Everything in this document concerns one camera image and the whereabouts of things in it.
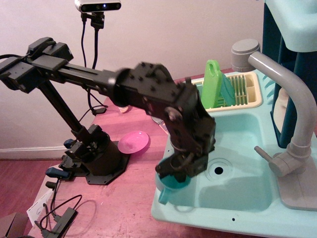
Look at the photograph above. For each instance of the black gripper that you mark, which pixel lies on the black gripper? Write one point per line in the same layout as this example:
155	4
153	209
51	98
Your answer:
192	136

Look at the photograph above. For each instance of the teal plastic cup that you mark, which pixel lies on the teal plastic cup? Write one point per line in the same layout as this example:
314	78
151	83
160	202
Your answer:
167	187

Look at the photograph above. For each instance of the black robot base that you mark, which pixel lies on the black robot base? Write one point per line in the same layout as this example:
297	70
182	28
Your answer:
94	156

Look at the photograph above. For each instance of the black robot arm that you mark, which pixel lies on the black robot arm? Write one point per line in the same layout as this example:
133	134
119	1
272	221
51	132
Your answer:
147	86

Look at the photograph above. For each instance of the teal toy sink unit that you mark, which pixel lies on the teal toy sink unit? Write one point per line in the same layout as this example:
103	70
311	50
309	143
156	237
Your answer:
238	192

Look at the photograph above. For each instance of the pink plastic plate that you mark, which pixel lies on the pink plastic plate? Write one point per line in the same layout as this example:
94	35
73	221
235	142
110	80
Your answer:
133	142

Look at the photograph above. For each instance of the grey toy spatula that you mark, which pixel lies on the grey toy spatula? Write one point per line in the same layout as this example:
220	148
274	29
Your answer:
161	124

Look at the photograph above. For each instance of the peach toy dish brush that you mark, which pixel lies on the peach toy dish brush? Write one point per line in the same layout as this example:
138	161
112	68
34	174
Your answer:
123	109

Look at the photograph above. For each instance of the green plastic cutting board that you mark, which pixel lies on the green plastic cutting board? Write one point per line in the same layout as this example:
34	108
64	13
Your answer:
211	84

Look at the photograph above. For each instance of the teal plastic plate in rack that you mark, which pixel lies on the teal plastic plate in rack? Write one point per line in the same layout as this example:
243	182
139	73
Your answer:
227	91

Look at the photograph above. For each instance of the cream dish rack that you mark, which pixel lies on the cream dish rack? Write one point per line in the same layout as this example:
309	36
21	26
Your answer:
247	92

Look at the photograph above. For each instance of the grey toy faucet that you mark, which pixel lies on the grey toy faucet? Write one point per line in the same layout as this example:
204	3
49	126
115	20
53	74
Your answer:
295	168

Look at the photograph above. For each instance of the black usb hub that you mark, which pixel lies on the black usb hub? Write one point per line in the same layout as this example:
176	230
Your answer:
60	228

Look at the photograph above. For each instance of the blue clamp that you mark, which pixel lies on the blue clamp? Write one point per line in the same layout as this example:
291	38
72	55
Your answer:
57	173

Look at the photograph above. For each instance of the white paper card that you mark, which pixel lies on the white paper card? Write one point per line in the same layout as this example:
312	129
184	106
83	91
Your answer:
43	195

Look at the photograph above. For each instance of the grey round knob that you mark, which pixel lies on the grey round knob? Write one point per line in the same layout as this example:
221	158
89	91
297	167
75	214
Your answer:
240	53

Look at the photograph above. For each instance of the dark teal toy shelf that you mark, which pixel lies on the dark teal toy shelf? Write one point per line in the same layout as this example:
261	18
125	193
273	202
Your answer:
290	39

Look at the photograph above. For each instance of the brown cardboard box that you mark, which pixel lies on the brown cardboard box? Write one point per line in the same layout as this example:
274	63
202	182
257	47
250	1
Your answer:
13	225

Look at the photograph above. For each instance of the silver depth camera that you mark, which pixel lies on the silver depth camera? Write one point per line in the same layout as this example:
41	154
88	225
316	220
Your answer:
90	6

